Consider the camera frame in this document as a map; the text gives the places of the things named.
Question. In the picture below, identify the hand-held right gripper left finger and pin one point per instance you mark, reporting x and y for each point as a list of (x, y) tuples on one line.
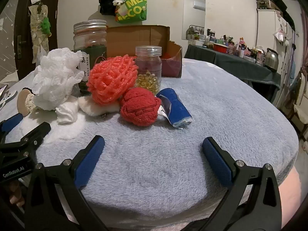
[(91, 158)]

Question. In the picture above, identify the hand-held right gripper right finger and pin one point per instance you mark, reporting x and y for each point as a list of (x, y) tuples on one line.
[(216, 163)]

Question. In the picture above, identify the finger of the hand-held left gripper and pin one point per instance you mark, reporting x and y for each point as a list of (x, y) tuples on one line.
[(38, 132), (13, 122)]

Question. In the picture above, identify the white plush pad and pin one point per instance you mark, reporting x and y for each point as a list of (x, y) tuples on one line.
[(96, 108)]

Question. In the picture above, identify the white mesh bath pouf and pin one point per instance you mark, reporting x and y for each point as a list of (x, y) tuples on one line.
[(55, 81)]

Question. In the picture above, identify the blue cloth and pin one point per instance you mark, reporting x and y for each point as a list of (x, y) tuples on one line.
[(178, 108)]

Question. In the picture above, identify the red knitted ball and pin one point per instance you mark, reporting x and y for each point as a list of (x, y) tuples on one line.
[(139, 108)]

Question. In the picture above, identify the red foam net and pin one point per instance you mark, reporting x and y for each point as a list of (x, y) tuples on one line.
[(110, 79)]

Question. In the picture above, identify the cardboard box red inside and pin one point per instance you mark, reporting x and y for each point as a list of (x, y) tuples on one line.
[(134, 41)]

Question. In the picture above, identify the person's left hand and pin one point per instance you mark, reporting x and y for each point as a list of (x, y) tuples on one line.
[(15, 193)]

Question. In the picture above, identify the pink cloth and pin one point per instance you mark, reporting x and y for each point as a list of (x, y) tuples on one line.
[(291, 187)]

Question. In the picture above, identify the beige hanging door organizer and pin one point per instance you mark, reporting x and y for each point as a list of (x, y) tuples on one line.
[(36, 33)]

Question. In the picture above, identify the wooden chair white cushion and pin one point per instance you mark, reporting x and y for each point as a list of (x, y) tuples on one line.
[(299, 110)]

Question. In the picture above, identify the table with dark green cloth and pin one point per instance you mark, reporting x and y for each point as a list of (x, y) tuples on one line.
[(231, 62)]

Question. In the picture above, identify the green plush toy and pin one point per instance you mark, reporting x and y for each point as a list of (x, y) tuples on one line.
[(45, 25)]

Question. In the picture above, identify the large glass jar metal lid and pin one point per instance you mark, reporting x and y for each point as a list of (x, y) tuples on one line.
[(90, 43)]

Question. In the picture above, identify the dark brown door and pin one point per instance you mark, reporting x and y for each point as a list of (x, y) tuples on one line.
[(24, 16)]

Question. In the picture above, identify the small jar of yellow capsules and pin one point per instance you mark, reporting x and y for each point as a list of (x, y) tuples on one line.
[(148, 65)]

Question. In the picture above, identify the red basin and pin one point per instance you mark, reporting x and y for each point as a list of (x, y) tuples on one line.
[(220, 48)]

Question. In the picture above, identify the steel kettle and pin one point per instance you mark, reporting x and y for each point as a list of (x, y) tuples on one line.
[(270, 59)]

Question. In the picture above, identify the clutter of bottles and jars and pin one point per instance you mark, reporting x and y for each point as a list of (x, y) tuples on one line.
[(240, 47)]

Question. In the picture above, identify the white cabinet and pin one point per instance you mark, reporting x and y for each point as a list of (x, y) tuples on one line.
[(267, 28)]

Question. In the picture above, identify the black bag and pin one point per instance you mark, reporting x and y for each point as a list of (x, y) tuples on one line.
[(107, 2)]

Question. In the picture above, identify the green tote bag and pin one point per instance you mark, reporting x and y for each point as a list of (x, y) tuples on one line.
[(133, 7)]

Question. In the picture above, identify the patterned bag on cabinet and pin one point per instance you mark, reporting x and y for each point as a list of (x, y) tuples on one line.
[(266, 3)]

